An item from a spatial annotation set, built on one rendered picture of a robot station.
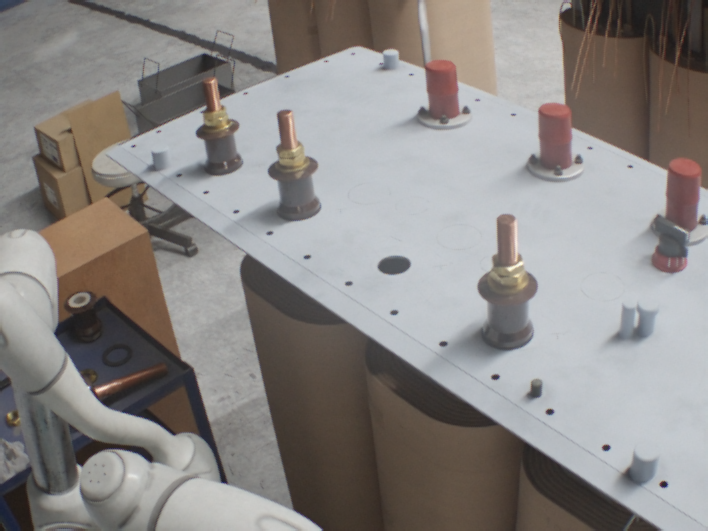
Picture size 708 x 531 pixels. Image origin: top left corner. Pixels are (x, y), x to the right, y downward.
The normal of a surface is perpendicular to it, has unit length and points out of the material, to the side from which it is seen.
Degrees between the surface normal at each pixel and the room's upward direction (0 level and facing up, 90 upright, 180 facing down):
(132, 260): 90
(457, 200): 0
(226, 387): 0
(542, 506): 90
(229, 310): 0
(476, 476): 90
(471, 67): 90
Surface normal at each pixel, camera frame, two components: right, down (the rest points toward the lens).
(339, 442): -0.26, 0.58
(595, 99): -0.61, 0.51
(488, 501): 0.03, 0.57
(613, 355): -0.11, -0.82
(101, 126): 0.59, 0.26
